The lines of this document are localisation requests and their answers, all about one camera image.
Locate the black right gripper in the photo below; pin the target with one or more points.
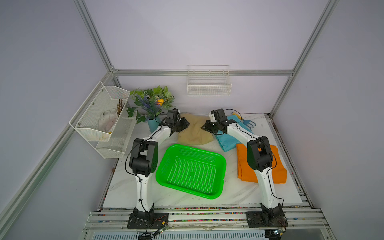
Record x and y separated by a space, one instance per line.
207 127

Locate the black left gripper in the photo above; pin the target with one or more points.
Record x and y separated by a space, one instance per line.
185 125

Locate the beige pants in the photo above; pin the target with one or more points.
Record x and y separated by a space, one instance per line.
193 135

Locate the teal pants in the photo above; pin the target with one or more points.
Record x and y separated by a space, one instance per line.
228 142

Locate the green plastic basket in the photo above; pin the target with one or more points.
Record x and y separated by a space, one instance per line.
193 171

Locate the orange pants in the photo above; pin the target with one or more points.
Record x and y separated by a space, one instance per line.
246 174

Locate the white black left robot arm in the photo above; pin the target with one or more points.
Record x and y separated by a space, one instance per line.
143 161

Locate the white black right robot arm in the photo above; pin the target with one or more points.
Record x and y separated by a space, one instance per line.
259 158

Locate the teal cylindrical vase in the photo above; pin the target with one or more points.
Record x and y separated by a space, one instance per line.
154 124

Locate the blue yellow garden rake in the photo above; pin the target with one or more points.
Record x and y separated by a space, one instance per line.
248 123

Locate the artificial flower bouquet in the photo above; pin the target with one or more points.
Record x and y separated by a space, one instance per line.
150 103

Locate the dried twig bundle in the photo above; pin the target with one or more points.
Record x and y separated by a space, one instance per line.
120 106

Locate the clear glove in shelf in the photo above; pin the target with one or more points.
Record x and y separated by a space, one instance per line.
108 120

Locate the white mesh two-tier shelf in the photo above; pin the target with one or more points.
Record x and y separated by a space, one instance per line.
85 121

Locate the white wire wall basket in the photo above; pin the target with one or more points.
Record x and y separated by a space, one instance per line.
208 80

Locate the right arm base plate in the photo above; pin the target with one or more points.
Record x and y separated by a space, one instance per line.
265 219

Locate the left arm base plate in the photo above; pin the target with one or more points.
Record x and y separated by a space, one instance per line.
139 220

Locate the aluminium frame rail front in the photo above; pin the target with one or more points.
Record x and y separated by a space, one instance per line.
206 219

